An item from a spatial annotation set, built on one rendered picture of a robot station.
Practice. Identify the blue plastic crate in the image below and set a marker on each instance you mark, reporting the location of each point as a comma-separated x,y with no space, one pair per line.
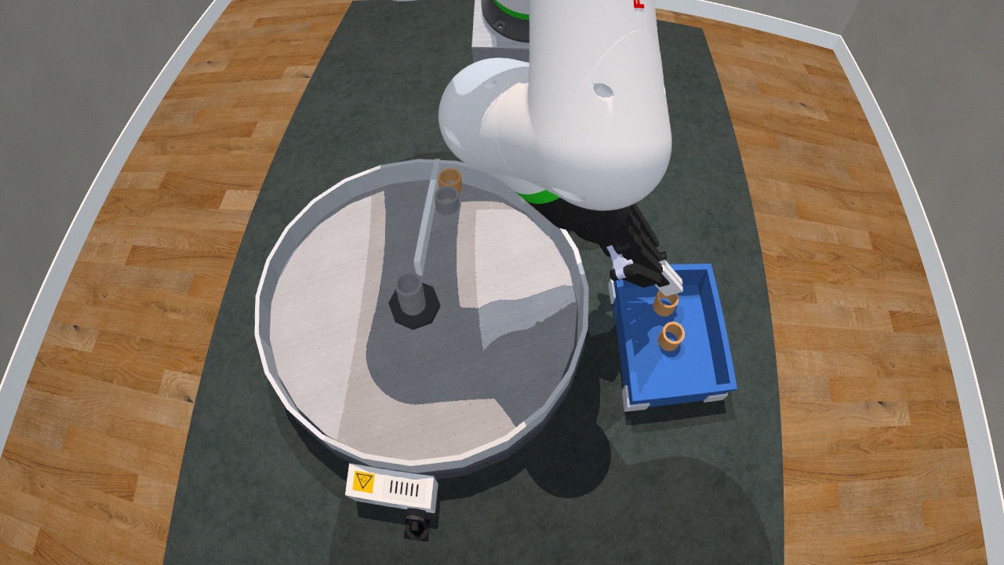
703,357

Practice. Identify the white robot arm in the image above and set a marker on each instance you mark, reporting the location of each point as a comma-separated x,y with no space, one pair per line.
586,119

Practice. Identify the tan hollow cylinder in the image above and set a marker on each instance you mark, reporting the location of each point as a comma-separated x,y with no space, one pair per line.
450,175
674,328
662,309

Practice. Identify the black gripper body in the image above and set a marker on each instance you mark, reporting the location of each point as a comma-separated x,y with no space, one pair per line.
607,231

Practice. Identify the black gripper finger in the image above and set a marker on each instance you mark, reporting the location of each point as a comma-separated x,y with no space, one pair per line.
640,267
642,229

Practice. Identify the grey hollow cylinder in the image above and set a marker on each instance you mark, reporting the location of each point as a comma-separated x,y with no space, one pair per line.
446,208
412,309
405,279

